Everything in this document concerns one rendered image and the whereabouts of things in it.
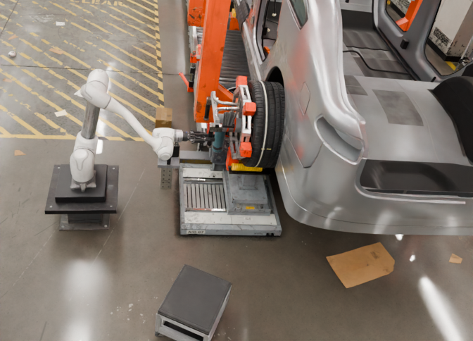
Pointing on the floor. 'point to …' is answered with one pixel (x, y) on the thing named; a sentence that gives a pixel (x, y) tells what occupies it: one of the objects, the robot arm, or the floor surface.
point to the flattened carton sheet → (362, 264)
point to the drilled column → (166, 178)
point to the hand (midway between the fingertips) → (210, 137)
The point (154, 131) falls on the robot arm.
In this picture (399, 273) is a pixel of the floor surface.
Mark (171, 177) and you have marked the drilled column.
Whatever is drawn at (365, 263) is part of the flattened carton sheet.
